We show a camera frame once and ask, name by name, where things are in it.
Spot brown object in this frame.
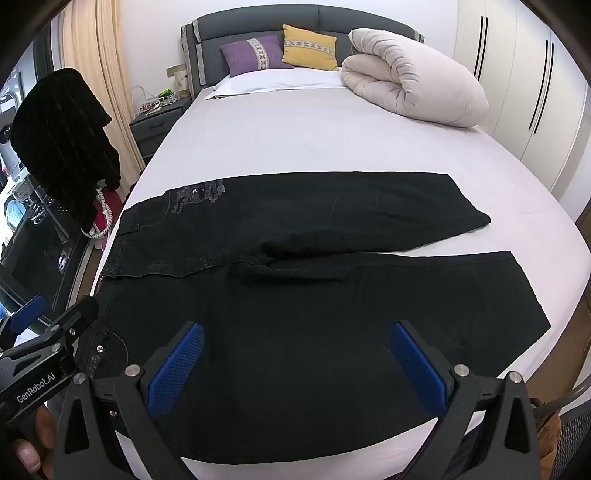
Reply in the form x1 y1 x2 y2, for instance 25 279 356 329
529 397 562 480

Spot bed with white sheet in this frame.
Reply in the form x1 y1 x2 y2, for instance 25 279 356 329
92 69 591 480

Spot yellow cushion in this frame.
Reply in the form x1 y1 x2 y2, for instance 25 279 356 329
281 24 340 72

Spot red and white bag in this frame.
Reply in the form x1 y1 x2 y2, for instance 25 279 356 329
81 182 125 241

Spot beige curtain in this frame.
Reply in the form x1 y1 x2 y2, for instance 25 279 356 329
60 0 146 195

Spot purple cushion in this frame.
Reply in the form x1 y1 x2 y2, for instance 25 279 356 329
220 34 295 78

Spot person's left hand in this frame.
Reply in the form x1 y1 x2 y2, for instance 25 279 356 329
11 406 59 480

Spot dark grey nightstand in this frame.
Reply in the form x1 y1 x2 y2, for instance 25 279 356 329
129 97 192 167

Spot mesh chair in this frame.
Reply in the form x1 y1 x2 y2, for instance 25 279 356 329
551 388 591 480

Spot white pillow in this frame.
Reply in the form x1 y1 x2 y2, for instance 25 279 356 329
215 67 352 95

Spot white wire basket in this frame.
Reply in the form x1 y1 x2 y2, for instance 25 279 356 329
131 85 162 114

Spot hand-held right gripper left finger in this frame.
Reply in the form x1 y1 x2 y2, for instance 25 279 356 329
54 320 206 480

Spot grey padded headboard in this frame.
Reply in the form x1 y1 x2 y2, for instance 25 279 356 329
180 4 426 100

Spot white wardrobe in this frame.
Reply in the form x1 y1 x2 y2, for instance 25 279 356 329
452 0 591 222

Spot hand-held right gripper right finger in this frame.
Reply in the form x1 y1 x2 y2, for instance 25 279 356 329
390 320 541 480

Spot black pants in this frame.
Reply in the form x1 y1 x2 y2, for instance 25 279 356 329
76 172 552 464

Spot black hanging garment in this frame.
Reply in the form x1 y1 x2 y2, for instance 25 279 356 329
10 68 122 232

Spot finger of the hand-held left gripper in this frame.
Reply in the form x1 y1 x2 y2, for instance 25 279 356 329
0 296 47 352
45 296 100 352

